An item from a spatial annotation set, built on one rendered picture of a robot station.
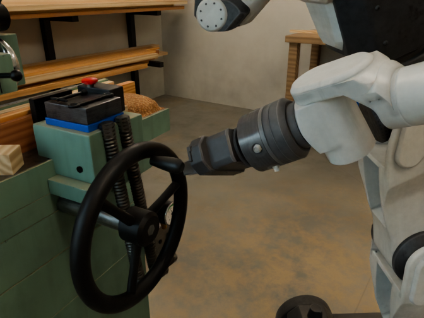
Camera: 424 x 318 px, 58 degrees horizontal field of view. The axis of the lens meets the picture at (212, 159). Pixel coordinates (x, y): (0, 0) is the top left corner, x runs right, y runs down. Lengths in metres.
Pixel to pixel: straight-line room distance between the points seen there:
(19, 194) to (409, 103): 0.58
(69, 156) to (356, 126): 0.46
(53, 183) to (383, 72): 0.55
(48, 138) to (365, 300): 1.45
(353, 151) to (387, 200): 0.38
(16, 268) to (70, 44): 3.22
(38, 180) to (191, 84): 3.93
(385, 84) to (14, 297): 0.66
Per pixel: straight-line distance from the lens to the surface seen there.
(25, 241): 0.75
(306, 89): 0.48
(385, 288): 1.18
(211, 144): 0.56
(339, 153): 0.52
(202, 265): 1.86
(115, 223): 0.68
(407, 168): 0.84
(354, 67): 0.46
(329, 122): 0.50
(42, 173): 0.73
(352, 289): 1.84
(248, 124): 0.53
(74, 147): 0.68
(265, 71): 4.06
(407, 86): 0.44
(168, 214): 0.97
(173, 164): 0.60
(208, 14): 0.98
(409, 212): 0.94
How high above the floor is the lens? 1.17
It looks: 24 degrees down
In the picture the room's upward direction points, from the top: straight up
